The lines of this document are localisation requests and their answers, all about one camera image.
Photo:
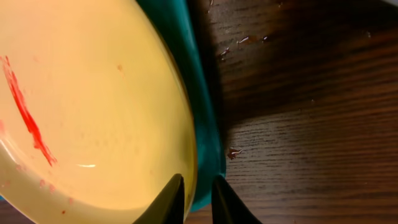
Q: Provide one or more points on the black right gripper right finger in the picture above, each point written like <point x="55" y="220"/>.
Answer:
<point x="227" y="207"/>

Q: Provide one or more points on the yellow plate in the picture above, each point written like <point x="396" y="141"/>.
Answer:
<point x="94" y="116"/>

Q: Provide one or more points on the teal plastic tray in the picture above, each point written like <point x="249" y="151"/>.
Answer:
<point x="172" y="19"/>

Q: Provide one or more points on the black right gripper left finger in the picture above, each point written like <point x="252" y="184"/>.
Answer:
<point x="169" y="206"/>

